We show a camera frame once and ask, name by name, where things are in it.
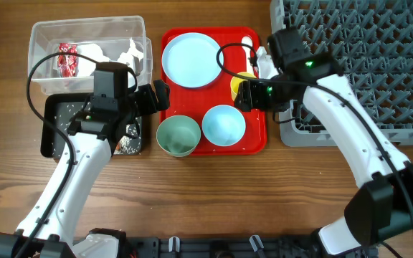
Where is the green bowl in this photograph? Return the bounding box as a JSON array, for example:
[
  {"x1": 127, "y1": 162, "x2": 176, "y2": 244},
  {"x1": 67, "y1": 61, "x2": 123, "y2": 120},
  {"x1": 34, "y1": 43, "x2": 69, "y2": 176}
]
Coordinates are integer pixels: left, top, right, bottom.
[{"x1": 156, "y1": 115, "x2": 201, "y2": 158}]

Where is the light blue bowl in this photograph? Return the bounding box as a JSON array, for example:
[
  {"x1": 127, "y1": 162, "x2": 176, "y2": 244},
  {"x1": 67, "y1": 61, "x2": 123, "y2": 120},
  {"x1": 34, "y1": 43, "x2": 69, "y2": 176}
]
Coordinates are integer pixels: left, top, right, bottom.
[{"x1": 201, "y1": 105, "x2": 247, "y2": 147}]

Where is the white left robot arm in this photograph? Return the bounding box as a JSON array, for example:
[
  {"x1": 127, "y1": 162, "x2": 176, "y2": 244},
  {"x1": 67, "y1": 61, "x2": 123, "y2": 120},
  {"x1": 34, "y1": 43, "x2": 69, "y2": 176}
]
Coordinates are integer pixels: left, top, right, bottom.
[{"x1": 0, "y1": 80, "x2": 170, "y2": 257}]

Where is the black food waste tray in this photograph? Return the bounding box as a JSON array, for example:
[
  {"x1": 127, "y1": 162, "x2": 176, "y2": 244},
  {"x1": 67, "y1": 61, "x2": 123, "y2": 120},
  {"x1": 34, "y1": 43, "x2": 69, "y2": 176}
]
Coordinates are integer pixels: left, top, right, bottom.
[{"x1": 40, "y1": 93, "x2": 143, "y2": 160}]

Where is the clear plastic waste bin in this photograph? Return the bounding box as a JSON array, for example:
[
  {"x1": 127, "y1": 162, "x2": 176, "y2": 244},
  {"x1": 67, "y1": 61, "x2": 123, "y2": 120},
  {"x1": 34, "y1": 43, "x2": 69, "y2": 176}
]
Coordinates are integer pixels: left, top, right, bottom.
[{"x1": 28, "y1": 16, "x2": 153, "y2": 95}]

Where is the grey dishwasher rack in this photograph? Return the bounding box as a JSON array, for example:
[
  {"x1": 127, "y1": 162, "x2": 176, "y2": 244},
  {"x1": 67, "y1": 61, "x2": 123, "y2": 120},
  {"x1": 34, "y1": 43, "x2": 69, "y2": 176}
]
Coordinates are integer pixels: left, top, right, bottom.
[{"x1": 270, "y1": 0, "x2": 413, "y2": 145}]

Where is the light blue plate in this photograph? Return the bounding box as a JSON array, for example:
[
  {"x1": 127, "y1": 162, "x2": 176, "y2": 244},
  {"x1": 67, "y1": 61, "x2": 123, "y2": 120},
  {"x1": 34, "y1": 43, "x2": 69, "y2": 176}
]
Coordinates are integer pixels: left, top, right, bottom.
[{"x1": 161, "y1": 32, "x2": 222, "y2": 88}]

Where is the yellow plastic cup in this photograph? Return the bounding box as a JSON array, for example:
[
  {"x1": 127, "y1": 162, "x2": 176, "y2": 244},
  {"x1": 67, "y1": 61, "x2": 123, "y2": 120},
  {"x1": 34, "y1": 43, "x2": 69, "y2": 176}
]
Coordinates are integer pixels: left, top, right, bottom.
[{"x1": 230, "y1": 72, "x2": 255, "y2": 100}]

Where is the pile of white rice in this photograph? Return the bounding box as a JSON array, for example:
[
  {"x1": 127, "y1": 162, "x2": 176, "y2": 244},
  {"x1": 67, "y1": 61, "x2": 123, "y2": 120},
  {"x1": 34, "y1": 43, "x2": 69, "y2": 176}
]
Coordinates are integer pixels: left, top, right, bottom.
[{"x1": 52, "y1": 101, "x2": 142, "y2": 159}]

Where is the red serving tray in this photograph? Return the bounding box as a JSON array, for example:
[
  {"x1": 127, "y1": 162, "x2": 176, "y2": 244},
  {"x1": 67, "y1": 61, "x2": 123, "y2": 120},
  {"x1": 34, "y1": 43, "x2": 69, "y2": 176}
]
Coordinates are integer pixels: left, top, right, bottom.
[{"x1": 160, "y1": 27, "x2": 267, "y2": 156}]

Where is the white plastic spoon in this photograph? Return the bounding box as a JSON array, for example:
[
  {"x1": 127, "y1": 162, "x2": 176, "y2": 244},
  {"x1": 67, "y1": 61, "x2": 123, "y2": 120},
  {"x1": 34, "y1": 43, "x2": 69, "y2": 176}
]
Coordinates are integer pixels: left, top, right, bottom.
[{"x1": 242, "y1": 36, "x2": 254, "y2": 75}]

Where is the crumpled white tissue left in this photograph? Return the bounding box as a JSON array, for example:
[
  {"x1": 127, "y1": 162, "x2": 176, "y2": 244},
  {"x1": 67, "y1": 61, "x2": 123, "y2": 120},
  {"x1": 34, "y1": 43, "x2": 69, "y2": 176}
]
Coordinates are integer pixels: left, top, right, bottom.
[{"x1": 76, "y1": 44, "x2": 110, "y2": 77}]

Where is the red snack wrapper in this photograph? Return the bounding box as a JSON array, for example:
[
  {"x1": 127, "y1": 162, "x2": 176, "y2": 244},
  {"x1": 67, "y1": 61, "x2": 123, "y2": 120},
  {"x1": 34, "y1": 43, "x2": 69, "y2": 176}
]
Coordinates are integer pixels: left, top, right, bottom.
[{"x1": 57, "y1": 43, "x2": 78, "y2": 77}]

